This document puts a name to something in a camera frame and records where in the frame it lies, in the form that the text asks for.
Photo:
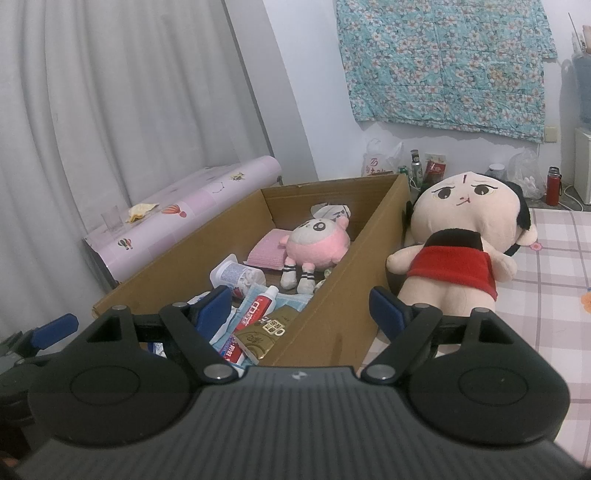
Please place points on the cardboard box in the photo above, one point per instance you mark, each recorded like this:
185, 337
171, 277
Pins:
295, 217

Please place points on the clear plastic cup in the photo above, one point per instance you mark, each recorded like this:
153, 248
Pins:
111, 219

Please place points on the white printed pack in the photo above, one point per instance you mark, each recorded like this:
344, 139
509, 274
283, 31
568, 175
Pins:
330, 211

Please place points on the clear plastic bag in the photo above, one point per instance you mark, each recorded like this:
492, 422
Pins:
526, 173

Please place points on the pink towel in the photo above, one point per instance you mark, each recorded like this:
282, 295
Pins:
268, 249

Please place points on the floral cloth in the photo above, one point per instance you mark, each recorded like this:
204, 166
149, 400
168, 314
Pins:
443, 64

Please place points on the blue water jug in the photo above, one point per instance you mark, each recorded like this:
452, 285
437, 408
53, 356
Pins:
582, 92

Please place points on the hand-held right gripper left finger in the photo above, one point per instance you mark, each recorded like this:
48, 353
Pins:
214, 310

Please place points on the red toothpaste tube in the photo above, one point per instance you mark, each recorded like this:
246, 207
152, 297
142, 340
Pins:
254, 314

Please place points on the gold packet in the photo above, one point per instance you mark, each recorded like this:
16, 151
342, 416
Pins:
272, 327

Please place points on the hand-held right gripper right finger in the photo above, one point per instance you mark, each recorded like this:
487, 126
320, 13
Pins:
385, 310

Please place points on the wall socket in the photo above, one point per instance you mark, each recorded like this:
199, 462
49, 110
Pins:
551, 134

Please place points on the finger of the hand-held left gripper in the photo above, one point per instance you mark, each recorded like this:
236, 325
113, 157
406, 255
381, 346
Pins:
55, 330

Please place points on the red thermos bottle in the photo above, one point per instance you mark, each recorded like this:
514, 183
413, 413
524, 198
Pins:
553, 187

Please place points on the yellow cloth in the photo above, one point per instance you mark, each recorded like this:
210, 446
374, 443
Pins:
141, 211

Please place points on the white curtain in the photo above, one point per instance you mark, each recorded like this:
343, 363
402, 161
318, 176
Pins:
115, 101

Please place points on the pink plush toy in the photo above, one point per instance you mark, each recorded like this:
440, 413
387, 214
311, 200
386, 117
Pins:
314, 240

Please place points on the plush doll in red dress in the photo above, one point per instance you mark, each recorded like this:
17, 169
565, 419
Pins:
466, 221

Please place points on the red pack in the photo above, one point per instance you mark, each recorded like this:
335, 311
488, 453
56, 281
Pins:
435, 168

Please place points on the white water dispenser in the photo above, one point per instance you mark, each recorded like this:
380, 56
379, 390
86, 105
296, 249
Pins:
584, 166

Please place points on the white red print bag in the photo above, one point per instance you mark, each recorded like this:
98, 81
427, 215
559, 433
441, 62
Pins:
378, 161

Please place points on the pink balloon print roll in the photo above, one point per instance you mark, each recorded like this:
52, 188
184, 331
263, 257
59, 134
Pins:
194, 203

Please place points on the white yogurt cup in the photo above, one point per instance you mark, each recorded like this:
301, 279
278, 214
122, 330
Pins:
233, 274

